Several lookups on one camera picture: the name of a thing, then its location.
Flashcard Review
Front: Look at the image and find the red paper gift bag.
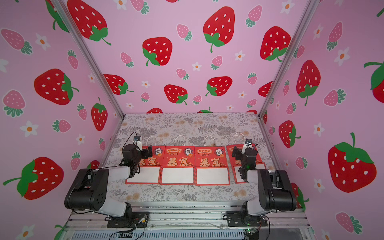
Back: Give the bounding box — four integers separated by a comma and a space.
121, 138, 165, 185

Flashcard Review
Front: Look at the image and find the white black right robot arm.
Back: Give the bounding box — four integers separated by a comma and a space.
223, 146, 297, 228

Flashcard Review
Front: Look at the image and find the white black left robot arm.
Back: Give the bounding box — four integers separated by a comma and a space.
64, 144, 153, 230

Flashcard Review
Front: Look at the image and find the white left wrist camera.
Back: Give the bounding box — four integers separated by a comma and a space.
133, 135, 143, 151

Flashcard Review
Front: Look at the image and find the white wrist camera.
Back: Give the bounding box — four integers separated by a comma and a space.
133, 135, 143, 151
243, 139, 253, 151

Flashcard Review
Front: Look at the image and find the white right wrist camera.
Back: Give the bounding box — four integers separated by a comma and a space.
243, 139, 253, 151

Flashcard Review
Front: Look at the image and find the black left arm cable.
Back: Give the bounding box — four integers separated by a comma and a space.
121, 131, 139, 151

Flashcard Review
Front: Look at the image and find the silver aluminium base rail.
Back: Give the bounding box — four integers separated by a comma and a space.
60, 201, 316, 240

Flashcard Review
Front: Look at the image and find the silver aluminium corner post right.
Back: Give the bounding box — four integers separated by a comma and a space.
259, 0, 320, 118

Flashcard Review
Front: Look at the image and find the silver aluminium corner post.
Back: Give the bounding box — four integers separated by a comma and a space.
52, 0, 125, 119
259, 0, 320, 118

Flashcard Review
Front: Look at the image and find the silver aluminium corner post left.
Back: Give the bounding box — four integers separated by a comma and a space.
52, 0, 125, 119

